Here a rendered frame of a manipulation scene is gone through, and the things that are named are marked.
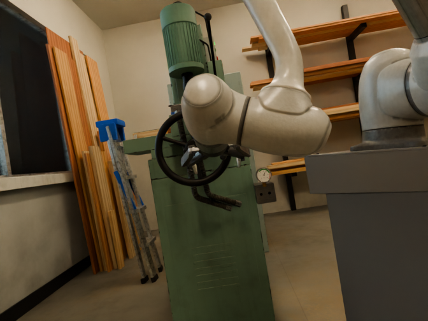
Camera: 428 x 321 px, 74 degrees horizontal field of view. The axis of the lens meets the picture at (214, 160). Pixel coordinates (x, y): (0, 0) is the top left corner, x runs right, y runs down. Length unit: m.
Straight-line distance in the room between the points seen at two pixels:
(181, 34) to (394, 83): 0.94
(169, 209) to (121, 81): 2.99
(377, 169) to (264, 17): 0.47
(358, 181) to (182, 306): 0.91
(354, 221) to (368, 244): 0.07
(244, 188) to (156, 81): 2.88
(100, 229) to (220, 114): 2.12
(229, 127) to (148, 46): 3.60
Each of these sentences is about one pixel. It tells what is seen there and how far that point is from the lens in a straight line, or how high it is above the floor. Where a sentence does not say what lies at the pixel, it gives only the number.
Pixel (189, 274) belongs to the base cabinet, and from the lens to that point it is 1.34.
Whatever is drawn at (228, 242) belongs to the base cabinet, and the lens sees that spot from 1.29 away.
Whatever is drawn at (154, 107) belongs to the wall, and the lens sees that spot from 3.87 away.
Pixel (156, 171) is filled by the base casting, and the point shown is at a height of 0.75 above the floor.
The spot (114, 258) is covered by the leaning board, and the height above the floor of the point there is 0.09.
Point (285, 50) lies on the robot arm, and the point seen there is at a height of 0.94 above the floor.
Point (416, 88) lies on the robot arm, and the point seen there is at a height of 0.84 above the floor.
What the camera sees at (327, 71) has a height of 1.53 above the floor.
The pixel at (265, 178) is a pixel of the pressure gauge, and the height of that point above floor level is 0.64.
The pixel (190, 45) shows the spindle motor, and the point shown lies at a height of 1.30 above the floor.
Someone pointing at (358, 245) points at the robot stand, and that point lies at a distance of 0.92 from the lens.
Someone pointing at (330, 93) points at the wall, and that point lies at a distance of 3.95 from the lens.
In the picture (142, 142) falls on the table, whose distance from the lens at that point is 1.29.
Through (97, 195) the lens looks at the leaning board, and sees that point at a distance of 2.58.
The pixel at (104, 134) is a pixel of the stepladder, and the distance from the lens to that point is 2.15.
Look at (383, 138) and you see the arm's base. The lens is 0.91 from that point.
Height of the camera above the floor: 0.74
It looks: level
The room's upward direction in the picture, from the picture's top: 9 degrees counter-clockwise
